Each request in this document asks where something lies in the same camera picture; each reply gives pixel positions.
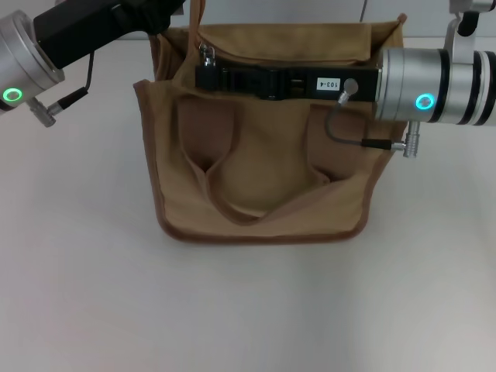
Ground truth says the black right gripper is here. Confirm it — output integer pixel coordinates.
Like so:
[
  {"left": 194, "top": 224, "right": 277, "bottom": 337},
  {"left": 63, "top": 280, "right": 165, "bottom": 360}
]
[{"left": 195, "top": 64, "right": 384, "bottom": 103}]

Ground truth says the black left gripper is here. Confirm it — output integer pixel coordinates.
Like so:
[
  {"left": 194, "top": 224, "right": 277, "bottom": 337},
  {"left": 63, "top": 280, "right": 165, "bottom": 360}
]
[{"left": 33, "top": 0, "right": 188, "bottom": 70}]

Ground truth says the silver metal zipper pull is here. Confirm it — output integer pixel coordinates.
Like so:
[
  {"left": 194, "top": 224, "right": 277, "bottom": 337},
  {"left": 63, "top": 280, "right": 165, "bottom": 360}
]
[{"left": 199, "top": 43, "right": 217, "bottom": 67}]

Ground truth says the khaki canvas food bag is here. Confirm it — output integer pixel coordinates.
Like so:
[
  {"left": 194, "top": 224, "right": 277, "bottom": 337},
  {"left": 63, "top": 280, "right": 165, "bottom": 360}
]
[{"left": 133, "top": 0, "right": 408, "bottom": 247}]

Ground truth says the right gripper grey cable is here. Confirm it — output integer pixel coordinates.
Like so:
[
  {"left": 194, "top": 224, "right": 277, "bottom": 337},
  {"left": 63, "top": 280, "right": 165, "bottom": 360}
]
[{"left": 325, "top": 79, "right": 422, "bottom": 159}]

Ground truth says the gripper grey cable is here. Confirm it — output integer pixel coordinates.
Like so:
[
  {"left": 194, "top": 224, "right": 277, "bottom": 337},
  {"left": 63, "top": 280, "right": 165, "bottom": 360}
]
[
  {"left": 325, "top": 79, "right": 422, "bottom": 159},
  {"left": 29, "top": 52, "right": 96, "bottom": 127}
]

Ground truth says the left gripper grey cable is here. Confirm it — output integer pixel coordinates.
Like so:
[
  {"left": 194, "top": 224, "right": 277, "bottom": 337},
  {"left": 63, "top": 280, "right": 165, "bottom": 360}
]
[{"left": 29, "top": 52, "right": 96, "bottom": 127}]

